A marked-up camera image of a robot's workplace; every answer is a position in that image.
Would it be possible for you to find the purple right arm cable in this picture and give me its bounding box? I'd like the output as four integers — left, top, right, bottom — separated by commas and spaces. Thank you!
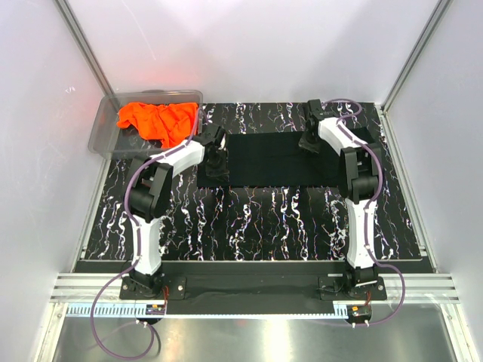
311, 98, 407, 327

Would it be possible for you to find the left aluminium frame post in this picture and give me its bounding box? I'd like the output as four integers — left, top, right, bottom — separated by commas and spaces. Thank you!
54, 0, 114, 95

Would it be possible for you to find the orange t shirt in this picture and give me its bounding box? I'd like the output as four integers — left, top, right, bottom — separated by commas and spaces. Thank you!
116, 102, 199, 149

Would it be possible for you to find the white slotted cable duct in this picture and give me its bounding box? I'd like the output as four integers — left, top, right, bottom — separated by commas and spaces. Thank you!
66, 303, 158, 318

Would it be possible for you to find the black t shirt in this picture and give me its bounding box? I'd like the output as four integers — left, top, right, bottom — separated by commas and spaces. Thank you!
196, 127, 378, 189

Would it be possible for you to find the aluminium front rail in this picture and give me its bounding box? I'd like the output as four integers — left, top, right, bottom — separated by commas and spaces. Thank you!
50, 273, 459, 304

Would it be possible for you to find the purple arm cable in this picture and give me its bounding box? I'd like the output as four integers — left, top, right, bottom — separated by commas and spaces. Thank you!
91, 109, 207, 359
311, 98, 407, 327

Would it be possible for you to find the aluminium frame post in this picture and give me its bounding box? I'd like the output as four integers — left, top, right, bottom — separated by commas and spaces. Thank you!
54, 0, 114, 95
380, 0, 454, 113

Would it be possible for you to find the right aluminium frame post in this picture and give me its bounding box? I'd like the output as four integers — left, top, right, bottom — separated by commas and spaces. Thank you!
380, 0, 454, 113

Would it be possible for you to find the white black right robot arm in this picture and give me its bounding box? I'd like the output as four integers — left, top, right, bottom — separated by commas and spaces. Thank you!
299, 100, 383, 299

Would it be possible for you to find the clear plastic bin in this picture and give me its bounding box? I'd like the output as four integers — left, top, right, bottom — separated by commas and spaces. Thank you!
88, 90, 203, 160

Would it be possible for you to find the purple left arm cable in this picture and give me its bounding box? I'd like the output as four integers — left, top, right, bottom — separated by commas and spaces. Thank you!
91, 109, 207, 359

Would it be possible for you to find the right black connector box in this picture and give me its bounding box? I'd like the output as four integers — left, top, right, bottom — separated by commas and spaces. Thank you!
347, 305, 372, 327

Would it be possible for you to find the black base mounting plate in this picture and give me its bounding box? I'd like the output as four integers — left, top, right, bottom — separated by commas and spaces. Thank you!
120, 261, 387, 318

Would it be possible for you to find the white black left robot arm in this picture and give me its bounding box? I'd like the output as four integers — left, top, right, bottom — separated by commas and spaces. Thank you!
124, 124, 229, 299

